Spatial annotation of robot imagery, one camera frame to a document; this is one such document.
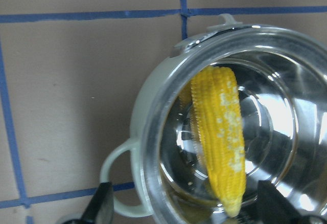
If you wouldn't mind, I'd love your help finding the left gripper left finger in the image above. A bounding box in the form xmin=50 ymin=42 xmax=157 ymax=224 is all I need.
xmin=76 ymin=182 xmax=114 ymax=224

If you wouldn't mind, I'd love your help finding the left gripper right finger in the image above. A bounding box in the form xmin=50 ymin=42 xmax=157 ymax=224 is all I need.
xmin=256 ymin=181 xmax=326 ymax=224

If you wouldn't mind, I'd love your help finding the yellow corn cob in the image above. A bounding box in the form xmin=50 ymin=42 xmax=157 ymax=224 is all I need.
xmin=179 ymin=66 xmax=246 ymax=217

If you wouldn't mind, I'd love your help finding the pale green steel pot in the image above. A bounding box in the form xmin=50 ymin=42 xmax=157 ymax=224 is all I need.
xmin=100 ymin=14 xmax=326 ymax=223

